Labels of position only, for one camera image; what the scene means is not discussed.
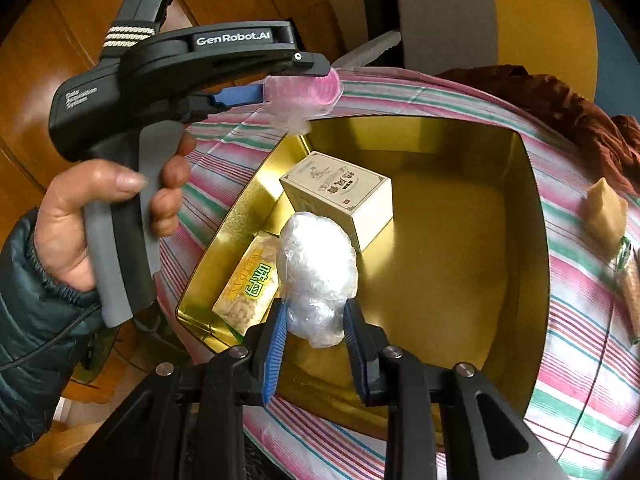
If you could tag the pink clear plastic item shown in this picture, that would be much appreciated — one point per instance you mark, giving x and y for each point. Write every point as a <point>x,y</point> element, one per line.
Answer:
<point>305,92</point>

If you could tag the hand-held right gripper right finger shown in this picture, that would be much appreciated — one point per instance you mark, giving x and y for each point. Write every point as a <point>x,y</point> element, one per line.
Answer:
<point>356,355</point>

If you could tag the person's left forearm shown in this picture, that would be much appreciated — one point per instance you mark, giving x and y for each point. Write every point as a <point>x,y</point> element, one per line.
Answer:
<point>35,340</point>

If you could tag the beige cardboard box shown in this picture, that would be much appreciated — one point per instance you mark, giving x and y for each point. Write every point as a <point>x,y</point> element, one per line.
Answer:
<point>335,190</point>

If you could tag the yellow green snack packet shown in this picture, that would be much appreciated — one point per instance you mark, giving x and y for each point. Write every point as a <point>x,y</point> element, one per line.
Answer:
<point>247,285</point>

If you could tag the beige wrapped packet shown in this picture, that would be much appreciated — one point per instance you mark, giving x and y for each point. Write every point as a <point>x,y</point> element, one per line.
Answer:
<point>605,215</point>

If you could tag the person's left hand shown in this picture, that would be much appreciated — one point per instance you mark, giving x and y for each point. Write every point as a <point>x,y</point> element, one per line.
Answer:
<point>65,230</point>

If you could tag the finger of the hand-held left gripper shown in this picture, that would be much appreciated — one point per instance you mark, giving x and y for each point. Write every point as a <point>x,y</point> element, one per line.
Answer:
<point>307,64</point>
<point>240,95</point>

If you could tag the striped bed sheet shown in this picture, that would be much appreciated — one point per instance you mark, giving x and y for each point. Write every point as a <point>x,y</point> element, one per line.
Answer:
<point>575,350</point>

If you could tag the gold metal tin box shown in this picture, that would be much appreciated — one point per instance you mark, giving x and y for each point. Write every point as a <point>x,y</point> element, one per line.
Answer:
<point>450,240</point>

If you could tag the yellow grey blue chair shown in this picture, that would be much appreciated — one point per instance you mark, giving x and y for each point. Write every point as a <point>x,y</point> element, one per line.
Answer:
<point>540,15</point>

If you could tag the grey chair armrest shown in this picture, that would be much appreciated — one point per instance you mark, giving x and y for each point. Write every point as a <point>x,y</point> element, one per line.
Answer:
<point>370,50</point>

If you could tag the rust brown cloth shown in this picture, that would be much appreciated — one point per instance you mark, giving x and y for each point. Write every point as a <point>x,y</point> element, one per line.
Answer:
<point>565,105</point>

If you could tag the clear plastic bundle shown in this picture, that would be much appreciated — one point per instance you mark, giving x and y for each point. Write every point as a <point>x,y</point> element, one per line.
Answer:
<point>317,260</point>

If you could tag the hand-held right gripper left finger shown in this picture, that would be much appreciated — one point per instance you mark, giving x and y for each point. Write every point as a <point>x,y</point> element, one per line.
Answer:
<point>276,355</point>

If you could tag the tan packet with green end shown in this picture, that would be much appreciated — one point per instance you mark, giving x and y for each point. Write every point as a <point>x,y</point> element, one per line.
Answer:
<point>629,285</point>

